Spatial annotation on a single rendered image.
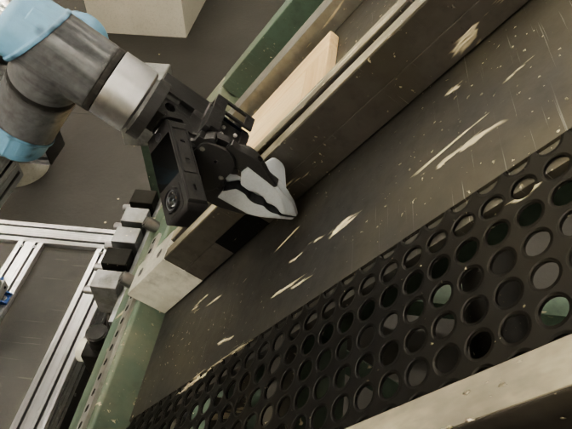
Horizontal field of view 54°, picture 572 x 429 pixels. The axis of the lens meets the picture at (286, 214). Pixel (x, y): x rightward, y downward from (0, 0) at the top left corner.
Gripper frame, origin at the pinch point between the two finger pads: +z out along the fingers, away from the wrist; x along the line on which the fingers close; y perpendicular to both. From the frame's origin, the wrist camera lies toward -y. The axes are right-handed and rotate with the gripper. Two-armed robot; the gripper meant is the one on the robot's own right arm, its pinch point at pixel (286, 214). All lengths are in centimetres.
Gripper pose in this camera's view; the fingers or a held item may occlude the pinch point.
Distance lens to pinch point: 66.4
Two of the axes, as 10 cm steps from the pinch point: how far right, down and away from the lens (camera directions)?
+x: -6.0, 5.1, 6.2
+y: 1.4, -6.9, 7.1
